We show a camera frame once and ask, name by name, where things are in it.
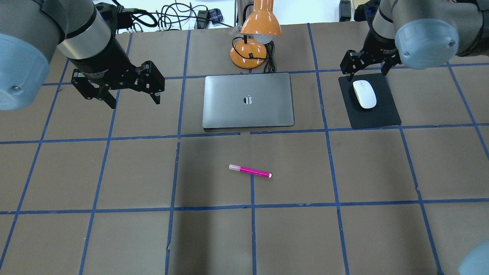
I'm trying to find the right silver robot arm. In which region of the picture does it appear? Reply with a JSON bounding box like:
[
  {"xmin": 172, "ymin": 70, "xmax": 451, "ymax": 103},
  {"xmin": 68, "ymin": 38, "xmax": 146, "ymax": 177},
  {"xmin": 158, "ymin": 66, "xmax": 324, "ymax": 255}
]
[{"xmin": 340, "ymin": 0, "xmax": 489, "ymax": 81}]

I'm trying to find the silver laptop notebook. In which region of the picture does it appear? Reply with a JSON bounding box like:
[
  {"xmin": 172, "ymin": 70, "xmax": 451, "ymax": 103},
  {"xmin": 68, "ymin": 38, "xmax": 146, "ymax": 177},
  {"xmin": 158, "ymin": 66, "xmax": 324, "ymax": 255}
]
[{"xmin": 202, "ymin": 73, "xmax": 295, "ymax": 130}]

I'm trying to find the pink pen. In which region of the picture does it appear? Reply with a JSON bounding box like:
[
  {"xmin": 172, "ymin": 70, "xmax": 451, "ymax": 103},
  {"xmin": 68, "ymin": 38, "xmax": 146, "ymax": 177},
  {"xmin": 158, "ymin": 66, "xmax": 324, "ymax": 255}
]
[{"xmin": 228, "ymin": 164, "xmax": 272, "ymax": 178}]

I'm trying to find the white computer mouse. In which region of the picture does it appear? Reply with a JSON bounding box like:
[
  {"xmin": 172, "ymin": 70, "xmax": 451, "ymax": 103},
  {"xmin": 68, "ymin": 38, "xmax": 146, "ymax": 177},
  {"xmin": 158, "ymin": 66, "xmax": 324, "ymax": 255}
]
[{"xmin": 352, "ymin": 79, "xmax": 377, "ymax": 109}]

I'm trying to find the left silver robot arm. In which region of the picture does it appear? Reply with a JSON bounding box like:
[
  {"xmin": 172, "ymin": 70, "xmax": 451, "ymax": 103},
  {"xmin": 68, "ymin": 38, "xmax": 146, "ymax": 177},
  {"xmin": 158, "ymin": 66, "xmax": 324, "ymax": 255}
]
[{"xmin": 0, "ymin": 0, "xmax": 165, "ymax": 111}]

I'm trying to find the black mousepad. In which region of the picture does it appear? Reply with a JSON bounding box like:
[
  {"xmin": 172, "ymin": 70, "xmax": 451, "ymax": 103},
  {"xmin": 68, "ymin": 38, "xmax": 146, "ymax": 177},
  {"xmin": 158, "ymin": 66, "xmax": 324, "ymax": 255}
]
[{"xmin": 338, "ymin": 73, "xmax": 402, "ymax": 129}]

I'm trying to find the orange desk lamp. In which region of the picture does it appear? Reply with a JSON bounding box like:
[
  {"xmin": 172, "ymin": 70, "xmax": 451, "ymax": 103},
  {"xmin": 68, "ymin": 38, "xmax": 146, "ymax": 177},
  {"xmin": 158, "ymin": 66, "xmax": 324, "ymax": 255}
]
[{"xmin": 230, "ymin": 0, "xmax": 282, "ymax": 73}]

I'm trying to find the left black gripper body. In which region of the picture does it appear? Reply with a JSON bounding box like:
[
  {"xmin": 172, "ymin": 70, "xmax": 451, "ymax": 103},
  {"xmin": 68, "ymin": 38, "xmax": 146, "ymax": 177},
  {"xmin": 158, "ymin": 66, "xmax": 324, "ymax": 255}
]
[{"xmin": 69, "ymin": 34, "xmax": 136, "ymax": 89}]

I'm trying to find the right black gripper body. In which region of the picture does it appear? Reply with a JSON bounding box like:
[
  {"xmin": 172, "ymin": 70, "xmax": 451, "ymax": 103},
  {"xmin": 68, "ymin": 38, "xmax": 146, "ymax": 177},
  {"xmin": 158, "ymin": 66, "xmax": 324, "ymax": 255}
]
[{"xmin": 361, "ymin": 29, "xmax": 402, "ymax": 65}]

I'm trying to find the black power adapter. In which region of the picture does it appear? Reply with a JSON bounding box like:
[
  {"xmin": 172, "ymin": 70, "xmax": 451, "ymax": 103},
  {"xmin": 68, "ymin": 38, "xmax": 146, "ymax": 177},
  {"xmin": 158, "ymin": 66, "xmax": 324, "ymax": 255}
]
[{"xmin": 338, "ymin": 0, "xmax": 351, "ymax": 22}]

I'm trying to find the black lamp power cable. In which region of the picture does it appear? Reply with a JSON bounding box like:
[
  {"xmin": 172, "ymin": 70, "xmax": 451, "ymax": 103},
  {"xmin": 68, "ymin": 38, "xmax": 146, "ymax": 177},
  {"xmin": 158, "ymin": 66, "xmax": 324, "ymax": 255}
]
[{"xmin": 232, "ymin": 36, "xmax": 276, "ymax": 74}]

